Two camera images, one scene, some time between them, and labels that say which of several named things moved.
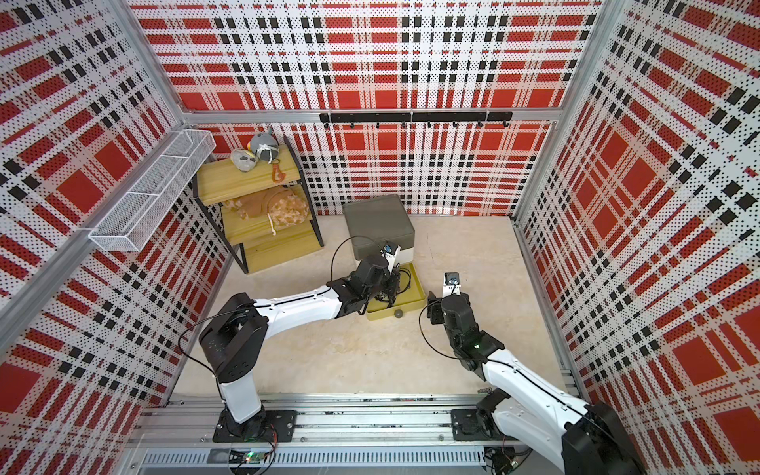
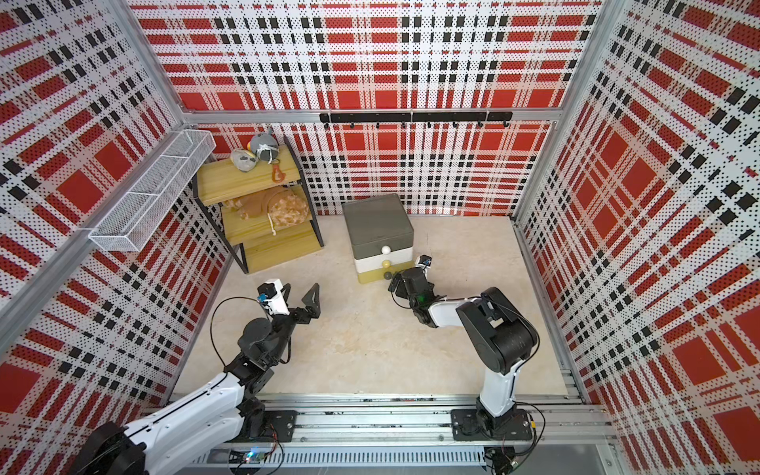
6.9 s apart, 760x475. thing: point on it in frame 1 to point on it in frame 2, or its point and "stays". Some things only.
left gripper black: x=394 y=282 to x=313 y=310
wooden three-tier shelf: x=264 y=221 stays
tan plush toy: x=279 y=206 stays
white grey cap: x=243 y=159 stays
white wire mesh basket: x=128 y=226 stays
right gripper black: x=434 y=309 to x=401 y=290
